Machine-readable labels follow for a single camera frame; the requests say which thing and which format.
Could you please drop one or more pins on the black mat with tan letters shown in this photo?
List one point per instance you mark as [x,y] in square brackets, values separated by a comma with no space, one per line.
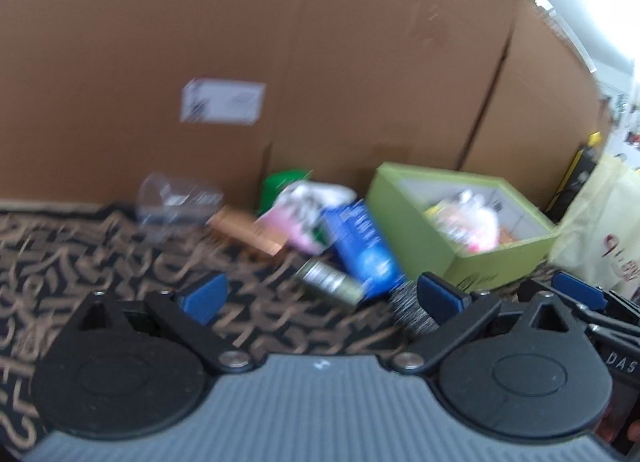
[100,252]

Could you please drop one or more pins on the steel wool scrubber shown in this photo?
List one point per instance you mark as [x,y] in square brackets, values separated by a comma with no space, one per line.
[407,311]

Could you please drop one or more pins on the large brown cardboard sheet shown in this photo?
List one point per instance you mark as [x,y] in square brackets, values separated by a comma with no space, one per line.
[250,31]

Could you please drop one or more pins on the small green box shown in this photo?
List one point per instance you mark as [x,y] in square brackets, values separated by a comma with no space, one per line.
[280,186]

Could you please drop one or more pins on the black and yellow box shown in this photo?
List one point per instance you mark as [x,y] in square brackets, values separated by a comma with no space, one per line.
[580,176]

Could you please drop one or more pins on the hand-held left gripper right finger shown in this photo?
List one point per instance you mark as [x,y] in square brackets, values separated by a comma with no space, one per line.
[442,297]

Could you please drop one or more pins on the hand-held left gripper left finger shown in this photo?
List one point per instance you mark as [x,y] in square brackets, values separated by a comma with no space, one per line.
[205,296]

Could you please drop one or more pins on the gold brown box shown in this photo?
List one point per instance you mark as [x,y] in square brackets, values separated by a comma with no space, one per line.
[240,230]

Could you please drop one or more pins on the white shipping label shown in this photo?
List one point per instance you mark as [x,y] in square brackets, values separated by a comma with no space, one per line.
[222,101]

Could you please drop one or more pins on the colourful wall picture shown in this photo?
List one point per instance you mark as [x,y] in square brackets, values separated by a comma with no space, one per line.
[631,134]

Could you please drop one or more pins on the green shoe box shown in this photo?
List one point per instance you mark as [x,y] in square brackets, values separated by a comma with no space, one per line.
[425,247]

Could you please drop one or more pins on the blue medicine box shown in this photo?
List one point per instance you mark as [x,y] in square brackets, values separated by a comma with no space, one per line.
[365,252]

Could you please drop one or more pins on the light green plastic bag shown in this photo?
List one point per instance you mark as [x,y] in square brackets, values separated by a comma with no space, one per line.
[595,232]

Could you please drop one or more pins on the pink packet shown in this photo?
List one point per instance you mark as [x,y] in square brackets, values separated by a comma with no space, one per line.
[296,236]

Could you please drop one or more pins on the white glove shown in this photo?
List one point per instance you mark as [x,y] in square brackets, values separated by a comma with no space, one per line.
[320,194]

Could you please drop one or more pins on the silver cylindrical can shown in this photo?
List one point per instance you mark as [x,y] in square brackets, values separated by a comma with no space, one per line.
[330,283]

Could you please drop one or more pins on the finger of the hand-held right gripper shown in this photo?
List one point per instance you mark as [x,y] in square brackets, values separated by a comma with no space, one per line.
[580,287]

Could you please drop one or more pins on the clear plastic cup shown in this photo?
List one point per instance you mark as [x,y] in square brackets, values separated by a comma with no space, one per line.
[170,197]

